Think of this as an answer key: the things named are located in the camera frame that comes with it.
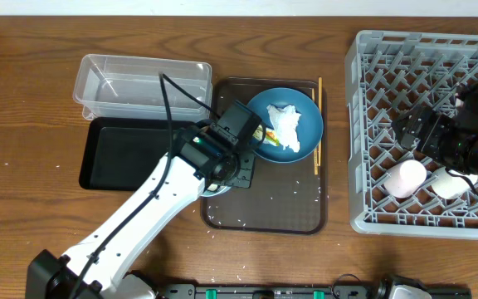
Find white green cup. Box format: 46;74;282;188
431;167;478;199

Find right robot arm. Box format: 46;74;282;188
392;81;478;196

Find clear plastic bin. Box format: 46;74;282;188
73;54;212;122

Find brown serving tray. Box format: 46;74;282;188
201;77;327;235

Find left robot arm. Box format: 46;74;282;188
25;101;266;298

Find pink cup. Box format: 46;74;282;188
383;159;427;199

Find white napkin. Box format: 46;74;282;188
266;105;301;153

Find wooden chopstick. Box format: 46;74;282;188
317;76;324;167
311;89;319;176

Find grey dishwasher rack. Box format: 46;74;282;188
344;30;478;240

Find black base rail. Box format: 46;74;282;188
122;272;472;299

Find yellow green snack wrapper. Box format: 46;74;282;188
253;125;280;147

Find black plastic tray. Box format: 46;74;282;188
78;116;200;192

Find blue plate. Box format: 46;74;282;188
247;87;324;164

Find light blue rice bowl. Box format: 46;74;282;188
201;184;231;198

